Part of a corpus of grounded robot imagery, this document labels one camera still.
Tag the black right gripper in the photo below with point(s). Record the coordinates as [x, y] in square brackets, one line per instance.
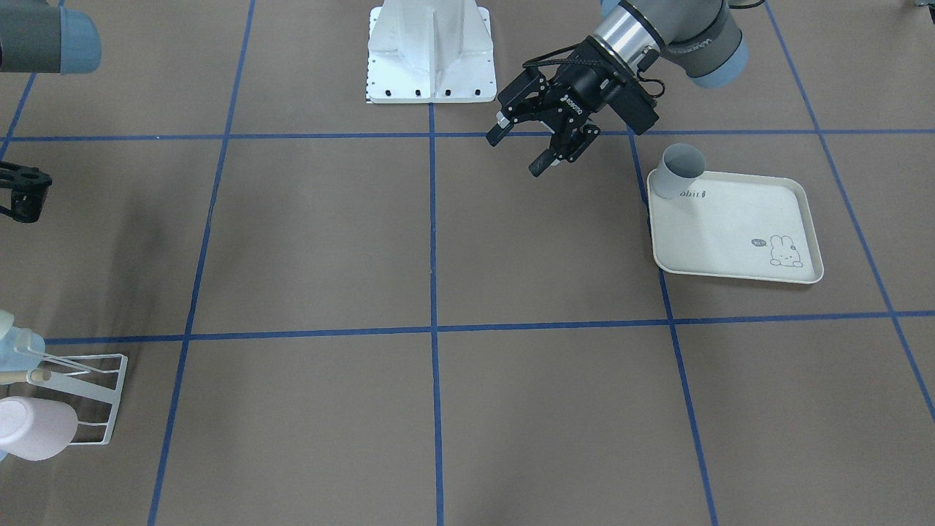
[22, 191]

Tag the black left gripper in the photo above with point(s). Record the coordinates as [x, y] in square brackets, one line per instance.
[582, 89]

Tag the light blue cup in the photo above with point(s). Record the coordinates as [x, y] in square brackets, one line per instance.
[21, 348]

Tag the pink plastic cup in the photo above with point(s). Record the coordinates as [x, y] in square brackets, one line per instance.
[36, 429]

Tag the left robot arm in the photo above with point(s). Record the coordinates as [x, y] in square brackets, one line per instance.
[700, 37]

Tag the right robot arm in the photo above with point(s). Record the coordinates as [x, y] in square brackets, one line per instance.
[39, 38]

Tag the grey plastic cup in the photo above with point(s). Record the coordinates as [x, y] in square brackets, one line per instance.
[680, 165]

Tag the white plastic tray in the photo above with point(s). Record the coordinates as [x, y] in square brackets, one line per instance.
[730, 225]

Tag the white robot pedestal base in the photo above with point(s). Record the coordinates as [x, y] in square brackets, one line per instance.
[426, 52]

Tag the white wire cup rack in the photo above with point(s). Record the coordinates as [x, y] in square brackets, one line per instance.
[99, 378]

